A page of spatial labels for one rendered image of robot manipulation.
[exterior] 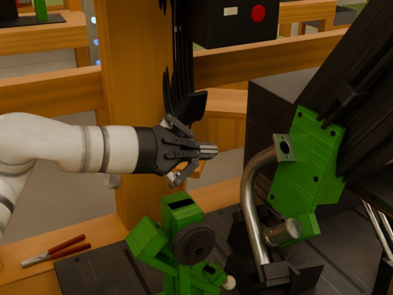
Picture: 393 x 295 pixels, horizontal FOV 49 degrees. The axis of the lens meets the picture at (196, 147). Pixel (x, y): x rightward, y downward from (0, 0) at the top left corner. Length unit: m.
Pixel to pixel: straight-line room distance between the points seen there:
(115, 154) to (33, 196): 2.32
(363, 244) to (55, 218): 1.97
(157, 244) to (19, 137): 0.27
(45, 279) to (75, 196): 1.84
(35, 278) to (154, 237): 0.43
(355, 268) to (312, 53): 0.61
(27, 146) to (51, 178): 2.51
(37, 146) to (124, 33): 0.39
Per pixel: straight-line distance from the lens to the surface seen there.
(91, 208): 2.73
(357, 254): 1.08
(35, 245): 1.14
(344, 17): 6.24
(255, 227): 0.89
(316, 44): 1.31
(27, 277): 1.07
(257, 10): 0.91
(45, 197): 2.91
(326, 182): 0.82
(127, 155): 0.64
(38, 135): 0.60
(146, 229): 0.71
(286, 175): 0.85
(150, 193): 1.08
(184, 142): 0.71
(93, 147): 0.63
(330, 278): 1.01
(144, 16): 0.92
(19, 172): 0.63
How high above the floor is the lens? 1.59
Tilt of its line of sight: 29 degrees down
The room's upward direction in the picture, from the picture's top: straight up
